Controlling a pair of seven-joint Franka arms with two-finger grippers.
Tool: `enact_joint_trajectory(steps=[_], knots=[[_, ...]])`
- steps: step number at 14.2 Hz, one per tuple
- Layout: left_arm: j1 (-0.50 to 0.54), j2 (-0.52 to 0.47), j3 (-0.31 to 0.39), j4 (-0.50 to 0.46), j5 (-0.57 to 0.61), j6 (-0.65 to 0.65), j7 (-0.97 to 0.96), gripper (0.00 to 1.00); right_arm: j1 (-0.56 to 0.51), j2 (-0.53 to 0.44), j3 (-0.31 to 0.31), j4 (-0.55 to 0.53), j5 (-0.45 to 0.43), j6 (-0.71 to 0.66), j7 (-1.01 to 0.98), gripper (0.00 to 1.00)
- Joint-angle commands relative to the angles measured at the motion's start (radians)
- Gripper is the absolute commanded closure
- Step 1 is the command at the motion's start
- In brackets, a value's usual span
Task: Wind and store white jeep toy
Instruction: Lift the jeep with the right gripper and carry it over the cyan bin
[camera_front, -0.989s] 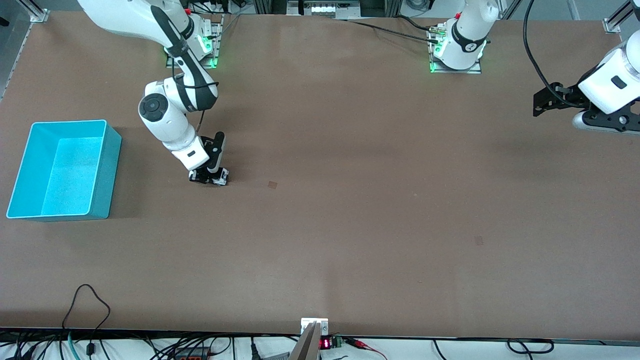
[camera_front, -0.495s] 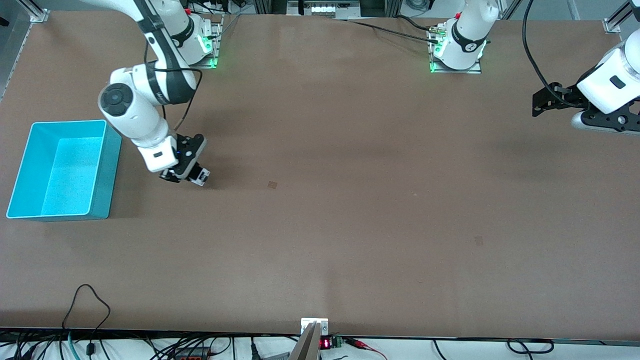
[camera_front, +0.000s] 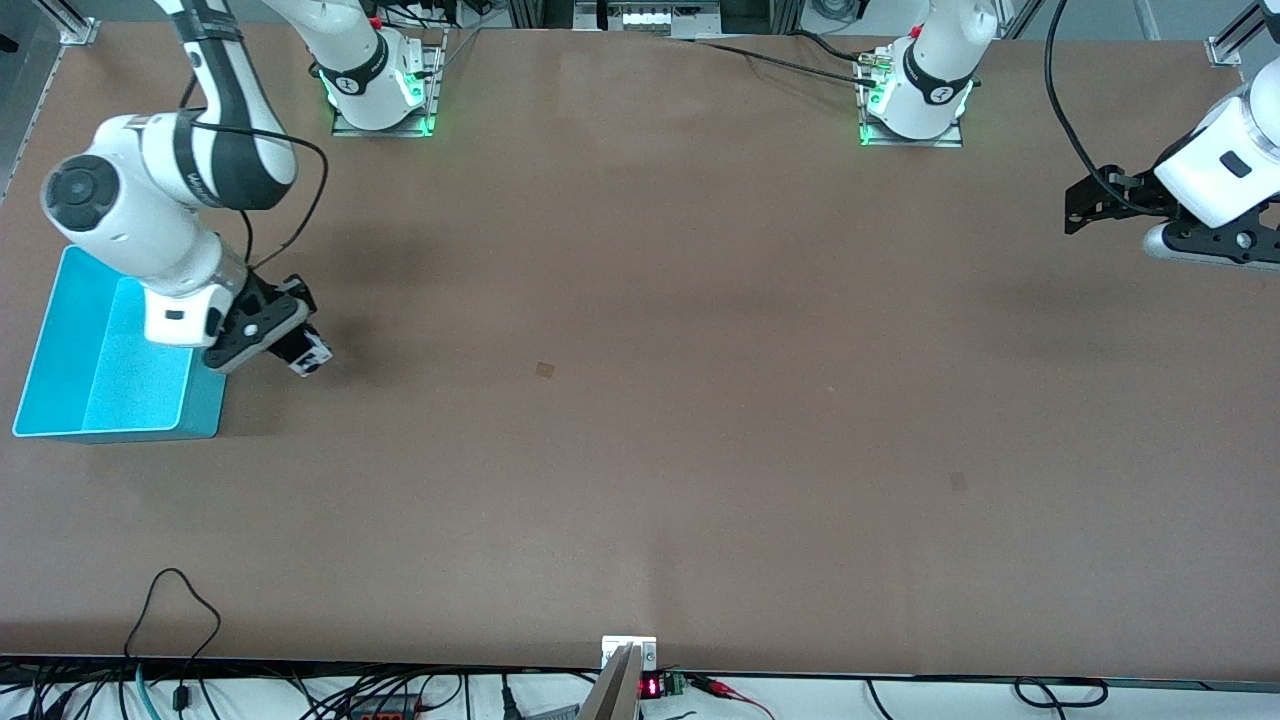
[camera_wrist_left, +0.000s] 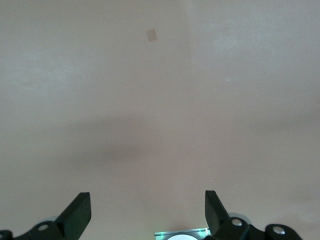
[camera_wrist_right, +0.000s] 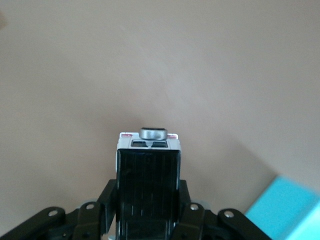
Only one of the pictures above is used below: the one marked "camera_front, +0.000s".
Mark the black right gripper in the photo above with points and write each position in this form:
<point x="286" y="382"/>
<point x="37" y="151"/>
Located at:
<point x="279" y="303"/>

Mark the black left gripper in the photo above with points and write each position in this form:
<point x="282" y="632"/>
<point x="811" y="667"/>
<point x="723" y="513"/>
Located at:
<point x="1128" y="200"/>

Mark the white jeep toy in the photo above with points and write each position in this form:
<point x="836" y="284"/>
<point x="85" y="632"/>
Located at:
<point x="315" y="358"/>

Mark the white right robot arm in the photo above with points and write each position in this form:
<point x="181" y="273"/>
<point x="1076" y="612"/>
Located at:
<point x="130" y="230"/>

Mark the turquoise plastic bin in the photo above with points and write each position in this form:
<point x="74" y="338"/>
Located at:
<point x="120" y="400"/>

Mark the aluminium corner profile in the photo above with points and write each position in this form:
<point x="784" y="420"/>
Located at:
<point x="82" y="33"/>
<point x="1222" y="50"/>

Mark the black power strip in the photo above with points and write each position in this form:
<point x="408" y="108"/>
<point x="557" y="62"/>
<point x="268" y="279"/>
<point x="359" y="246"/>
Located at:
<point x="380" y="712"/>

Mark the lit control box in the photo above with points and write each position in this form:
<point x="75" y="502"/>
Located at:
<point x="650" y="18"/>

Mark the red digit display module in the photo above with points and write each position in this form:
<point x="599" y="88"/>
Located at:
<point x="650" y="687"/>

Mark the red alligator clip lead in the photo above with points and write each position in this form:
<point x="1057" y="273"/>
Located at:
<point x="720" y="686"/>

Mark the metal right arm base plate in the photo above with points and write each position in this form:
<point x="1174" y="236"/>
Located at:
<point x="435" y="60"/>

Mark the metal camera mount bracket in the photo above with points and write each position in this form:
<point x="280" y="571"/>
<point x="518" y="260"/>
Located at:
<point x="612" y="700"/>

